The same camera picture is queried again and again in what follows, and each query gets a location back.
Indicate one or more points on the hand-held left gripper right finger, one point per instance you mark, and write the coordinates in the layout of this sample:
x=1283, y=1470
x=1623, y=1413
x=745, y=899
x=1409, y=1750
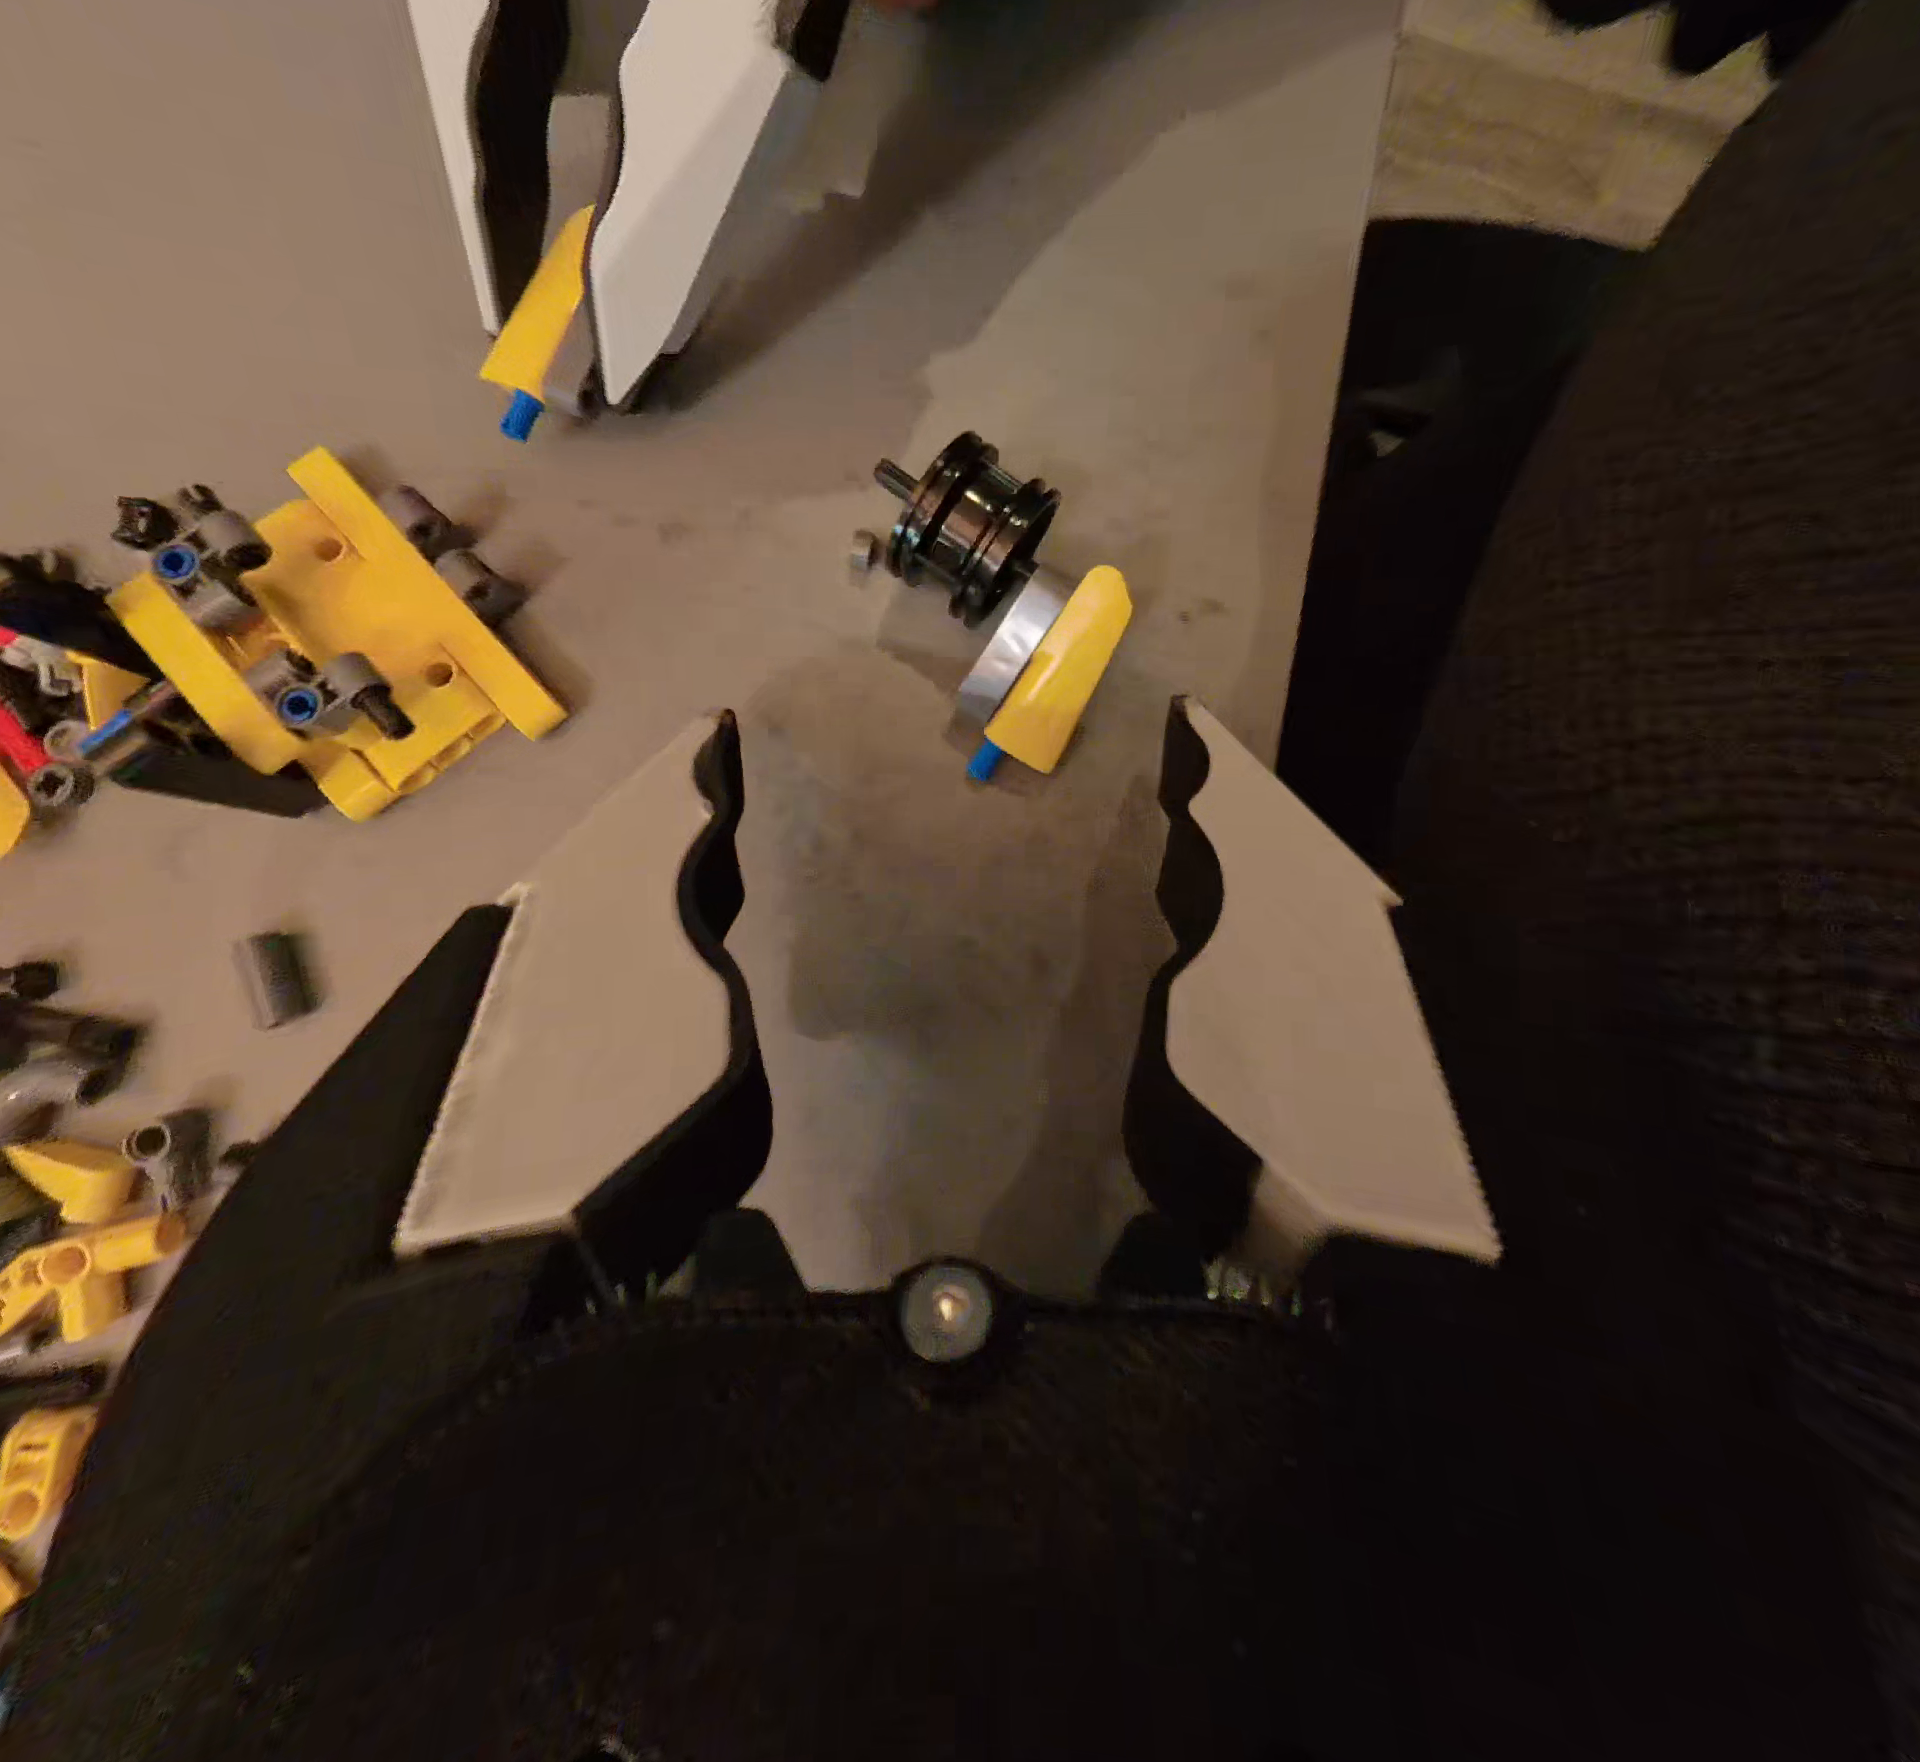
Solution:
x=1304, y=1043

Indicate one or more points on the person's right forearm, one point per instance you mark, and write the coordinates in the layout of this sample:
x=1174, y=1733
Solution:
x=1680, y=592

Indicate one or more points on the yellow panel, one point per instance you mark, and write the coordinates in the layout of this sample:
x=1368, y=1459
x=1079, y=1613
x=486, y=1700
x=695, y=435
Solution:
x=543, y=292

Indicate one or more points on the yellow toy brick frame assembly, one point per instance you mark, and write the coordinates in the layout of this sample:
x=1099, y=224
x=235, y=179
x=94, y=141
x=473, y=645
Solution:
x=360, y=606

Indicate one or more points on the black wheel assembly yellow panels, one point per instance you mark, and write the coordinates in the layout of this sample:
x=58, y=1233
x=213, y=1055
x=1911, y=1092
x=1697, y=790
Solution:
x=975, y=546

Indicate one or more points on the dark grey tube brick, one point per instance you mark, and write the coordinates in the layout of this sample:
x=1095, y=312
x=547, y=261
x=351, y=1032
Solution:
x=278, y=979

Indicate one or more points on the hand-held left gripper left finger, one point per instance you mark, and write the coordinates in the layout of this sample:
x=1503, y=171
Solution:
x=585, y=1043

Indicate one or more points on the pile of toy brick parts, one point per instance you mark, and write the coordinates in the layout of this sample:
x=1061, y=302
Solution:
x=91, y=1237

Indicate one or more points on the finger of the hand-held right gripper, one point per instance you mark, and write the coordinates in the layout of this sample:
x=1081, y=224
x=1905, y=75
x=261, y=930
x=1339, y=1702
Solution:
x=443, y=23
x=705, y=142

